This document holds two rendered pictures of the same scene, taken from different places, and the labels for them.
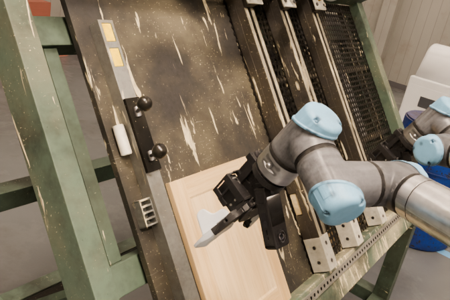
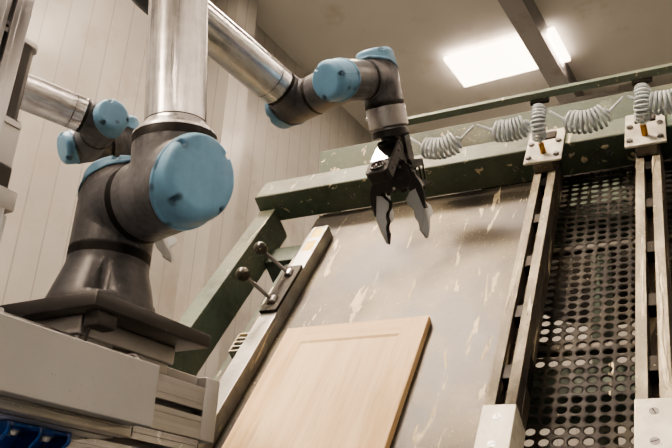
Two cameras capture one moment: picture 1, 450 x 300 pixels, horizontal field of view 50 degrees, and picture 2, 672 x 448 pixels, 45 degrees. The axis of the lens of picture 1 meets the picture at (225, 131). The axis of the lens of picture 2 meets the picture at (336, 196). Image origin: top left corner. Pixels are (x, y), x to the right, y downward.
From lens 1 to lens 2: 243 cm
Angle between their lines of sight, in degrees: 93
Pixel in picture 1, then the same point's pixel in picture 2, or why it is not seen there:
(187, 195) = (298, 339)
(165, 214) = (250, 342)
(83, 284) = not seen: hidden behind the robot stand
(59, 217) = not seen: hidden behind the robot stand
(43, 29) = (290, 252)
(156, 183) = (263, 321)
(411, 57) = not seen: outside the picture
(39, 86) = (225, 265)
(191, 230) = (275, 366)
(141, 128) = (283, 283)
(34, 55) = (237, 251)
